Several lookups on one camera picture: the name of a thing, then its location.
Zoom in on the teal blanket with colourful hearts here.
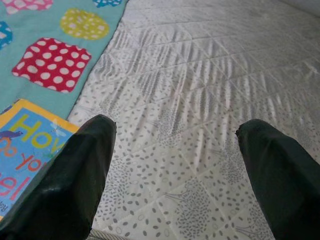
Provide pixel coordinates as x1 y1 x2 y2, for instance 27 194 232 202
0 0 130 120

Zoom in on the blue yellow children's book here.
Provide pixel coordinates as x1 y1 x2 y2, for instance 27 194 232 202
0 98 81 223

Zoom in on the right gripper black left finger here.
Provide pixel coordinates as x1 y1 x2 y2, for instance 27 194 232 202
0 114 118 240

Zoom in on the grey quilted mattress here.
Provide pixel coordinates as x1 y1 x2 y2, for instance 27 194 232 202
66 0 320 240

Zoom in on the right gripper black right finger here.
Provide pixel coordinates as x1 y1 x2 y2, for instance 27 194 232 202
235 118 320 240

